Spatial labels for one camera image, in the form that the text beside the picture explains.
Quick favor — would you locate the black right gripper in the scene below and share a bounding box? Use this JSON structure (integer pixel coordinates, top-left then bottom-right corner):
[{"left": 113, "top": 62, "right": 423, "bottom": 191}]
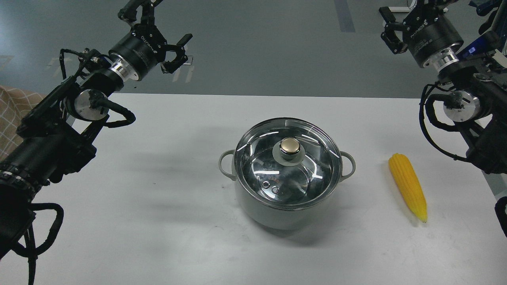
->
[{"left": 379, "top": 0, "right": 463, "bottom": 68}]

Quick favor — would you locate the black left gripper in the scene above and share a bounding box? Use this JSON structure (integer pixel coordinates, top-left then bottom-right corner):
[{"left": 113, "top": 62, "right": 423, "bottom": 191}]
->
[{"left": 109, "top": 0, "right": 193, "bottom": 81}]

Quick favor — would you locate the glass pot lid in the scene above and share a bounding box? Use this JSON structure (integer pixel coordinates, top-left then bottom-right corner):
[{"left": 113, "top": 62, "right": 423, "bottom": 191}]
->
[{"left": 232, "top": 118, "right": 349, "bottom": 210}]

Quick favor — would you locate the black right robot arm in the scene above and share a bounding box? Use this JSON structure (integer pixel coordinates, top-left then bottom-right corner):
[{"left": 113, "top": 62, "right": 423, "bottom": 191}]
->
[{"left": 379, "top": 0, "right": 506, "bottom": 174}]

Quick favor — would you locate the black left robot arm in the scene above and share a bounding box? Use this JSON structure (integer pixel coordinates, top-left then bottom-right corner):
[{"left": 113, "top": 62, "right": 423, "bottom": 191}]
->
[{"left": 0, "top": 0, "right": 193, "bottom": 285}]

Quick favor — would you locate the yellow toy corn cob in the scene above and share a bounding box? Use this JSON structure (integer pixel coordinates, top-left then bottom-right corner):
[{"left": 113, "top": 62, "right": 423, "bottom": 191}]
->
[{"left": 388, "top": 153, "right": 428, "bottom": 223}]

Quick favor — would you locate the grey steel cooking pot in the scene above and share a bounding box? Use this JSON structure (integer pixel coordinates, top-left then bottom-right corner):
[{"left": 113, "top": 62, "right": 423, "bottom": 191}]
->
[{"left": 218, "top": 118, "right": 356, "bottom": 230}]

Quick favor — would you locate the white stand base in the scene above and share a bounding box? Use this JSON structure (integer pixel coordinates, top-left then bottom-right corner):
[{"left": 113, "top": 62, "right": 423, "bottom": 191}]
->
[{"left": 388, "top": 6, "right": 413, "bottom": 13}]

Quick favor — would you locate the beige checkered cloth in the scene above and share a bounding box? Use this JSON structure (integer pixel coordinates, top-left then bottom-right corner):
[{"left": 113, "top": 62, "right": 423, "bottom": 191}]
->
[{"left": 0, "top": 85, "right": 46, "bottom": 160}]

